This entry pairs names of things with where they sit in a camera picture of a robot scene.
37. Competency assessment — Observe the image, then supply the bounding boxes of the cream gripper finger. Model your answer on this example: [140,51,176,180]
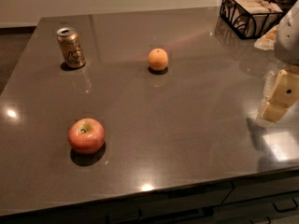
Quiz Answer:
[260,69,299,123]
[263,71,277,99]

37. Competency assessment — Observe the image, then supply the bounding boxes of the orange fruit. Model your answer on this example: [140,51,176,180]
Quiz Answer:
[148,49,168,71]

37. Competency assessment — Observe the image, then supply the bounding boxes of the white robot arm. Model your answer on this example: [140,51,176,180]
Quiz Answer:
[258,1,299,123]

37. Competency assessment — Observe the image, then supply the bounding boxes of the red apple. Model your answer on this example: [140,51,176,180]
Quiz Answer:
[68,119,105,155]

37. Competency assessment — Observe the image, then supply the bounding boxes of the yellow snack bag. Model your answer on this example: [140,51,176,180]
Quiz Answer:
[254,25,278,50]

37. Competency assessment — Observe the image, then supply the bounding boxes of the white napkins in basket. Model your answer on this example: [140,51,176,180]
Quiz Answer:
[228,0,283,37]

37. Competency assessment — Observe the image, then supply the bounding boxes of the gold soda can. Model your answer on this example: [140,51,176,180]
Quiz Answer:
[56,27,86,69]

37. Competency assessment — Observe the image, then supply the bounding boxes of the black wire basket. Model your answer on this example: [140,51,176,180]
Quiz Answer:
[219,0,285,40]

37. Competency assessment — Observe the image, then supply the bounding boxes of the black drawer handle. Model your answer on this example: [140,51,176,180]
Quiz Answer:
[273,199,299,213]

